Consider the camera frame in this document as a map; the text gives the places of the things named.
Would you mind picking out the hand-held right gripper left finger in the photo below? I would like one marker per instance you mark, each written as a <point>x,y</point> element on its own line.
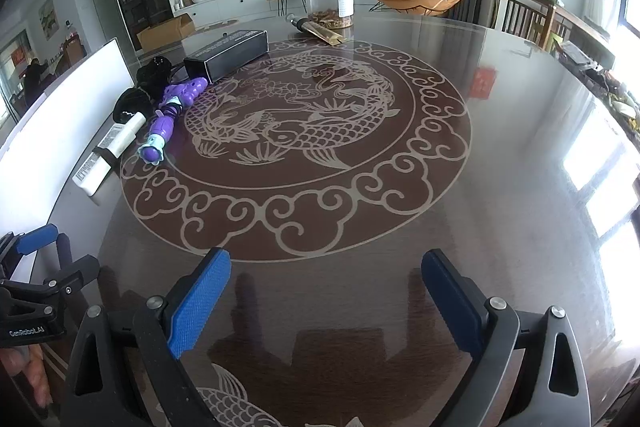
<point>200,302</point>

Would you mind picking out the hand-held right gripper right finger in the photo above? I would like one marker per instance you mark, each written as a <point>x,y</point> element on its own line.
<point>452,302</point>

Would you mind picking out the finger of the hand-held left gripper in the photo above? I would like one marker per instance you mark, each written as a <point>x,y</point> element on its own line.
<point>75,273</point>
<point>35,239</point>

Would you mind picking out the long black box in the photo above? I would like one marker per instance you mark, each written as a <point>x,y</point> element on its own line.
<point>230,52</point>

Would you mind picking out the person's left hand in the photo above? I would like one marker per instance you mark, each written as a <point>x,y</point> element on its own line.
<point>32,372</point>

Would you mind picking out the white flat box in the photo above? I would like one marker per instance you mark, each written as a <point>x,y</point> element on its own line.
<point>92,172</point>

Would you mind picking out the white cosmetic tube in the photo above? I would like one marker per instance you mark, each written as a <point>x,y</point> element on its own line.
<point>125,134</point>

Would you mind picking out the white board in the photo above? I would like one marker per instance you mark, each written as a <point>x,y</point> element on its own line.
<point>65,92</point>

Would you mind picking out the black velvet scrunchie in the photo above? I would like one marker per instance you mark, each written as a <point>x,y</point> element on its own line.
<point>155,72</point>
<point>127,102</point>

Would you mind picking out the purple toy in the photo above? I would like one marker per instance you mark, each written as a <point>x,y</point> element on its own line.
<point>162,127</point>

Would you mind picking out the brown side cabinet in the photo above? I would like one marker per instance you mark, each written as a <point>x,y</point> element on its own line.
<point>71,51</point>

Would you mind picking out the cardboard box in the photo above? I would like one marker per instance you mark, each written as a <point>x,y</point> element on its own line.
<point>165,32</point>

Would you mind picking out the dark wooden chair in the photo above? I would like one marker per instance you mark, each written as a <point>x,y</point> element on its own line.
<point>515,14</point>

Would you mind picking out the gold tube with black cap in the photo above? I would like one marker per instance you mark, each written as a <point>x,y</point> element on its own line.
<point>325,32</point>

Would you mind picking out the white low media cabinet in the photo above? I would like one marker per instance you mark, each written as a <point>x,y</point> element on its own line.
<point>235,4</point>

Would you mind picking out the wooden sideboard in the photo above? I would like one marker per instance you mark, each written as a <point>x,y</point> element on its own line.
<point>585,32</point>

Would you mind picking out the framed wall picture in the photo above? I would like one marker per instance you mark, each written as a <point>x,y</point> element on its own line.
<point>47,18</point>

